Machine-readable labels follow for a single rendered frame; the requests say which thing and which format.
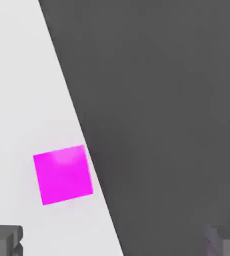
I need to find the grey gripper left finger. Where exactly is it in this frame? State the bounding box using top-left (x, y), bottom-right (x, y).
top-left (0, 224), bottom-right (24, 256)

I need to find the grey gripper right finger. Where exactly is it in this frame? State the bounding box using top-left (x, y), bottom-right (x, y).
top-left (203, 223), bottom-right (230, 256)

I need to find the small magenta cube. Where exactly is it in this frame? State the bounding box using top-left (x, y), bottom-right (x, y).
top-left (33, 144), bottom-right (94, 206)

